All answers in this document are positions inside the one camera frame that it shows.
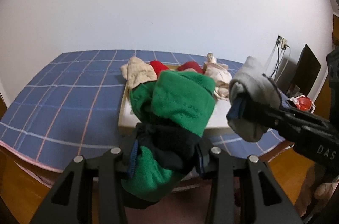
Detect beige dotted underwear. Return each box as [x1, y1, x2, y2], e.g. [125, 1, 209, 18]
[120, 56, 157, 90]

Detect hanging cables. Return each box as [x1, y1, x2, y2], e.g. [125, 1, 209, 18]
[264, 42, 291, 80]

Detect black monitor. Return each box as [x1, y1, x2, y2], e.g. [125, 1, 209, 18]
[288, 44, 321, 97]

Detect red and white small object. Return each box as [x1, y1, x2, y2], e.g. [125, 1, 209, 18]
[289, 95, 315, 113]

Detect wooden table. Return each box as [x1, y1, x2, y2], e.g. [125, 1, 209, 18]
[0, 140, 295, 224]

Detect dark red rolled underwear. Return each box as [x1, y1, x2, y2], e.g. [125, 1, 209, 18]
[177, 61, 204, 74]

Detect grey underwear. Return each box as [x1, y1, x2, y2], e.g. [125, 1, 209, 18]
[226, 56, 282, 142]

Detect bright red underwear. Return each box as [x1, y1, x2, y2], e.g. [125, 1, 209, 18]
[149, 60, 170, 77]

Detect wall socket with plugs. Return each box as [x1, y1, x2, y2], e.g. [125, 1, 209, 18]
[276, 35, 288, 50]

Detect green and navy striped underwear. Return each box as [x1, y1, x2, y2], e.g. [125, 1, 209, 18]
[121, 70, 216, 209]

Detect cream pink underwear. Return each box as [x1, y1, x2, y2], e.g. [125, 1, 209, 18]
[203, 53, 232, 100]

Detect right human hand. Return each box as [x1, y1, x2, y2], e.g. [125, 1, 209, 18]
[294, 164, 338, 217]

